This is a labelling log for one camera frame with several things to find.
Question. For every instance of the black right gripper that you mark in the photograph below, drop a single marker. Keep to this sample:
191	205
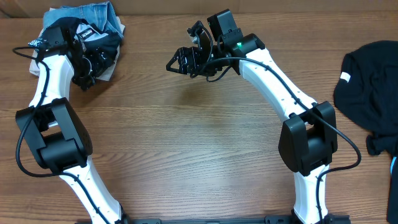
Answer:
183	56

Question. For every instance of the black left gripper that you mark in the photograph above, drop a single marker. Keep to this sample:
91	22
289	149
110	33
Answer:
83	82

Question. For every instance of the black patterned sports jersey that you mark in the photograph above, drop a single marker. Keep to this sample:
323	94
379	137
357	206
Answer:
96	37

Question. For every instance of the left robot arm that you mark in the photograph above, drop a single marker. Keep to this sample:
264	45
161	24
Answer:
53	141

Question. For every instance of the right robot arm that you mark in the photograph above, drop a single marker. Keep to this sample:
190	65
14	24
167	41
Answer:
306	145

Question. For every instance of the folded white cloth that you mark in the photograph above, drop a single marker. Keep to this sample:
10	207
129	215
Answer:
105	76

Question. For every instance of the folded blue denim jeans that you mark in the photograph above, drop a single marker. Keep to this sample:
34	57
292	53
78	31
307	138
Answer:
101	14

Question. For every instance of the black garment pile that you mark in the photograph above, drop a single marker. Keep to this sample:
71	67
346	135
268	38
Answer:
366	93

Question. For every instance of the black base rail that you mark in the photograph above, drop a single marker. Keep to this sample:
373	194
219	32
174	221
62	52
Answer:
271	219

